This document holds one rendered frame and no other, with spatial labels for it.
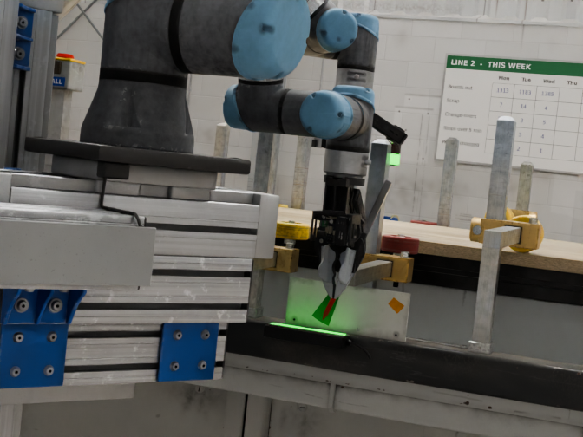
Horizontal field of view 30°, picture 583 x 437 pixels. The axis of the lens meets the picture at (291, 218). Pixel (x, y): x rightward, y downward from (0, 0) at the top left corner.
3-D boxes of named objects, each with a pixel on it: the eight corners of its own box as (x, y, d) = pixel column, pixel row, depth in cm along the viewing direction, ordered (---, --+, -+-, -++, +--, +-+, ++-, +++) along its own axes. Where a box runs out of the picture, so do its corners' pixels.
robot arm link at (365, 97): (324, 82, 183) (339, 88, 191) (317, 147, 183) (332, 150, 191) (368, 86, 180) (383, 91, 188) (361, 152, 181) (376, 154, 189)
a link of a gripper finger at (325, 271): (308, 298, 186) (314, 244, 185) (318, 295, 191) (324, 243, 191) (325, 301, 185) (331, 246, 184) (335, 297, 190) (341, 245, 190)
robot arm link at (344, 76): (372, 75, 219) (376, 71, 211) (370, 97, 220) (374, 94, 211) (335, 70, 219) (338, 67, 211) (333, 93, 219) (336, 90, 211)
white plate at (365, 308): (404, 342, 222) (409, 293, 221) (284, 323, 230) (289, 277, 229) (405, 342, 222) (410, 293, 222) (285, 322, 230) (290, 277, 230)
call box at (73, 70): (67, 92, 244) (70, 57, 244) (40, 89, 247) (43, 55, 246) (82, 95, 251) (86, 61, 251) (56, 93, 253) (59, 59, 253)
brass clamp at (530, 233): (536, 250, 213) (539, 225, 213) (468, 241, 217) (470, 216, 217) (539, 249, 219) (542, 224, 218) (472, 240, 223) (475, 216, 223)
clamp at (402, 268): (406, 283, 222) (409, 258, 221) (343, 274, 226) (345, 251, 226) (412, 281, 227) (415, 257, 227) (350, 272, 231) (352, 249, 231)
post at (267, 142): (252, 340, 233) (275, 116, 231) (237, 337, 234) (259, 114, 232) (257, 337, 237) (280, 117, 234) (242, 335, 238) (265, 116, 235)
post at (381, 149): (363, 370, 226) (388, 140, 223) (346, 368, 227) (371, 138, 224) (367, 368, 229) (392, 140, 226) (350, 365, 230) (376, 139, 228)
